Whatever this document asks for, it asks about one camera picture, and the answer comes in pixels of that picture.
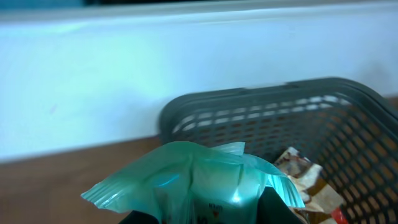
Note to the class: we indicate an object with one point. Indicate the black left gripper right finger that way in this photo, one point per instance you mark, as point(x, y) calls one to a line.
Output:
point(272, 210)

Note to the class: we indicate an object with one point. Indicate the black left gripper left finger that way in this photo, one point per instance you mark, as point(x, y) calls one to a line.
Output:
point(136, 217)

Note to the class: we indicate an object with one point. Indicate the mint green wipes pack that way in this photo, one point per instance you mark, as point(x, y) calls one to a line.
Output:
point(184, 182)

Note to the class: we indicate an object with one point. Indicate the beige grain bag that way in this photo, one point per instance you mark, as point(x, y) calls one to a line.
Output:
point(319, 197)

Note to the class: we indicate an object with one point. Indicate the orange and tan cracker pack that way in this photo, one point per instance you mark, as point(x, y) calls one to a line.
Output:
point(338, 216)

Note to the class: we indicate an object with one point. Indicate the grey plastic slotted basket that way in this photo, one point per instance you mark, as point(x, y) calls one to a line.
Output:
point(342, 125)

